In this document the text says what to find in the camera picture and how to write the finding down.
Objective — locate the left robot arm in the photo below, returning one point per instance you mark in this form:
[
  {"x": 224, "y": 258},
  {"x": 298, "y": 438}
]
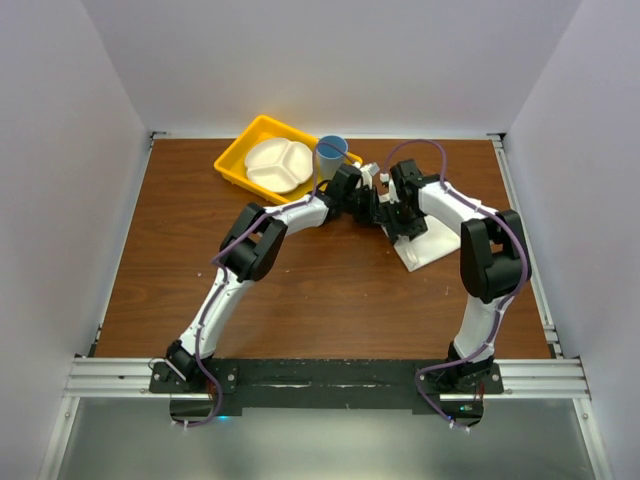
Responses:
[{"x": 248, "y": 253}]

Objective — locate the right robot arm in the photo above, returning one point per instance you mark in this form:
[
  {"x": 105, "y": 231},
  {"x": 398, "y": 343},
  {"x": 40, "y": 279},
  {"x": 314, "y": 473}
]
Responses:
[{"x": 494, "y": 267}]

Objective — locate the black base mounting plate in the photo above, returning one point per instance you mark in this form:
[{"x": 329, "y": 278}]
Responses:
[{"x": 232, "y": 386}]

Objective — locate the white divided plate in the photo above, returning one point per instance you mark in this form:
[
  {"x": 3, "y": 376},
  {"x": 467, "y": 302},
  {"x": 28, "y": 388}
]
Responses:
[{"x": 279, "y": 165}]

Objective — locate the white cloth napkin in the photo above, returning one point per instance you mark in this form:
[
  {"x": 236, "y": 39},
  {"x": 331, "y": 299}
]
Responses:
[{"x": 445, "y": 214}]

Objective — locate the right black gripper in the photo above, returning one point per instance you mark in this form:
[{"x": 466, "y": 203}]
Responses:
[{"x": 417, "y": 228}]

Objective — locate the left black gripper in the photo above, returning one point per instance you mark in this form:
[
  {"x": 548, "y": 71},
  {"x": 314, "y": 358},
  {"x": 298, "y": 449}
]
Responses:
[{"x": 372, "y": 214}]

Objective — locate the yellow plastic tray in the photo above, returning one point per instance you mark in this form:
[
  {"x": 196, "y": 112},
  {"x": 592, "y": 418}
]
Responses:
[{"x": 230, "y": 164}]

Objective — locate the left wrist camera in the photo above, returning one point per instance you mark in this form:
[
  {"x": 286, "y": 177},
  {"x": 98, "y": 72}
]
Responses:
[{"x": 367, "y": 173}]

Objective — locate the blue plastic cup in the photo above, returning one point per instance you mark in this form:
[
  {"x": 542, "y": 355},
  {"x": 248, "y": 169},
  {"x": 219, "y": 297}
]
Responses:
[{"x": 330, "y": 154}]

